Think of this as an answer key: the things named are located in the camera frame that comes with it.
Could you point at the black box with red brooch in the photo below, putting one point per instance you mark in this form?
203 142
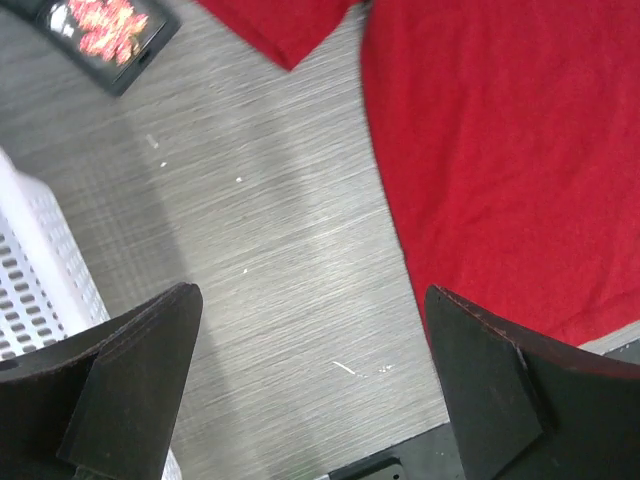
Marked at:
54 21

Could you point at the red t-shirt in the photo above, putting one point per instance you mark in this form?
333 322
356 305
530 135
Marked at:
506 135

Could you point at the red gold maple leaf brooch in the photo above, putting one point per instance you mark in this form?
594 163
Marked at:
110 29

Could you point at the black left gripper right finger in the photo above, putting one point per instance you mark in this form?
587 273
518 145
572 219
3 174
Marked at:
525 406

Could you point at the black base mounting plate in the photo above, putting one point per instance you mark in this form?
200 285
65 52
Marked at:
430 455

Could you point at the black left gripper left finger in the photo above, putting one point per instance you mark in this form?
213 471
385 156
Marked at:
103 403

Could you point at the white perforated plastic basket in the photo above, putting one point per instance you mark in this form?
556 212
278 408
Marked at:
47 294

